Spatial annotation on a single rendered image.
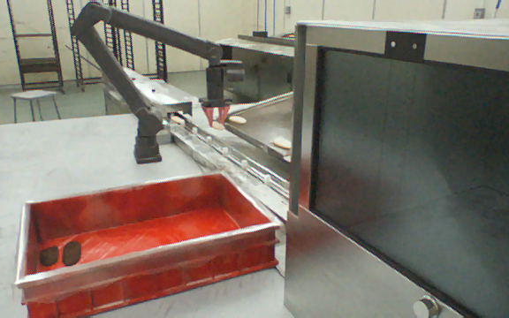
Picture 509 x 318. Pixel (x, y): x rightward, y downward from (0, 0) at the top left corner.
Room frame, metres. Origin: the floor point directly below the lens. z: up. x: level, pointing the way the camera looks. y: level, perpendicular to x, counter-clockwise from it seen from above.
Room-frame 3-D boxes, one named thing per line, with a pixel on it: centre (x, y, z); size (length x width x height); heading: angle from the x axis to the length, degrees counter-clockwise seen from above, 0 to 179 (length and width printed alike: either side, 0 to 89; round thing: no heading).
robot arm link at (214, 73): (1.43, 0.12, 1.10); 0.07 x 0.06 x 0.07; 98
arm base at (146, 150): (1.40, 0.37, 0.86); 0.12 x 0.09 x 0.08; 21
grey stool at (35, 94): (4.40, 2.30, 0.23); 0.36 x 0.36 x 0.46; 62
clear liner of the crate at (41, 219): (0.78, 0.22, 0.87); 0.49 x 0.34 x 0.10; 115
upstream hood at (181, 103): (2.37, 0.64, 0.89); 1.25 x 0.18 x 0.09; 29
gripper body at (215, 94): (1.43, 0.13, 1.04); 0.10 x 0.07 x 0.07; 119
